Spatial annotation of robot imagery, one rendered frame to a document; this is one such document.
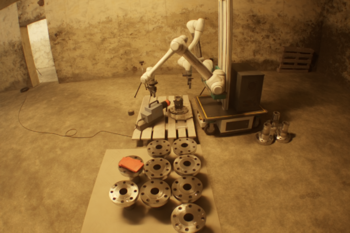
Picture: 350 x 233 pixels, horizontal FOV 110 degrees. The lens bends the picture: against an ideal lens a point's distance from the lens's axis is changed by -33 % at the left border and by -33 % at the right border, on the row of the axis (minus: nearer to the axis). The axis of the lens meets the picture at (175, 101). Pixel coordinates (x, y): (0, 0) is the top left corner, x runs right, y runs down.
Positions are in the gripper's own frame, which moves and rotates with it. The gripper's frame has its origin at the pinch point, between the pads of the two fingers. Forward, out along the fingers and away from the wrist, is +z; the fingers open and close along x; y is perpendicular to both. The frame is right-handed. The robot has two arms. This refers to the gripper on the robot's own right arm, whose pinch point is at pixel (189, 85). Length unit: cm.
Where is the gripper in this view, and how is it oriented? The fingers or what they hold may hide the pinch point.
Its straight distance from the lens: 251.9
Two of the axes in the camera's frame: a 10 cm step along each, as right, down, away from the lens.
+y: 9.9, -0.8, 0.6
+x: -0.9, -4.5, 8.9
